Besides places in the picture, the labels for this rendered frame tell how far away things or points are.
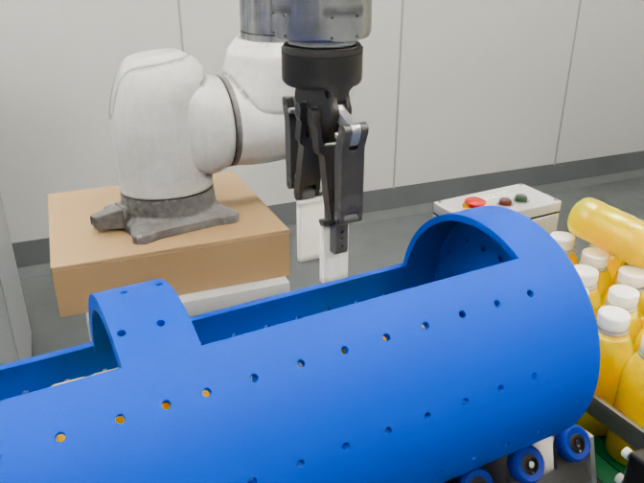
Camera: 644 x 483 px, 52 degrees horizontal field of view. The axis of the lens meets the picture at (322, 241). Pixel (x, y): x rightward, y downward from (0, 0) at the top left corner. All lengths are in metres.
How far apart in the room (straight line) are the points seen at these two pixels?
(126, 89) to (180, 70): 0.09
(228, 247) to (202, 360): 0.52
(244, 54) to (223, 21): 2.23
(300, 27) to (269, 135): 0.53
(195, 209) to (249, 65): 0.24
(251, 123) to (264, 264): 0.23
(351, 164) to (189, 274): 0.52
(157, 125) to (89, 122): 2.29
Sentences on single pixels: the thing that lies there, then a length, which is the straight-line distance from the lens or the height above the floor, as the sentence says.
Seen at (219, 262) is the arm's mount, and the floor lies 1.05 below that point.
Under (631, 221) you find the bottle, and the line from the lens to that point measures 1.07.
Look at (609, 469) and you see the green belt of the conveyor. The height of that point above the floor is 0.90.
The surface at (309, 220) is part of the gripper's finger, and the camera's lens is 0.70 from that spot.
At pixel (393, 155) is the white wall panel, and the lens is 3.83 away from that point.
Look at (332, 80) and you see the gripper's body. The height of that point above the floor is 1.41.
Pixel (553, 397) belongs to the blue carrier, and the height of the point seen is 1.10.
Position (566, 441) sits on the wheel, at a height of 0.97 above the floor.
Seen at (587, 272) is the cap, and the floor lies 1.08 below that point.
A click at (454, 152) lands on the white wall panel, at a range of 4.04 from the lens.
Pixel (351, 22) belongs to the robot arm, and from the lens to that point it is 0.60.
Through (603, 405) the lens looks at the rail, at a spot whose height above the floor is 0.98.
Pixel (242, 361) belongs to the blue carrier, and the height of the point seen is 1.21.
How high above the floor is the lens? 1.53
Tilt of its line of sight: 26 degrees down
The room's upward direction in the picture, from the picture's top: straight up
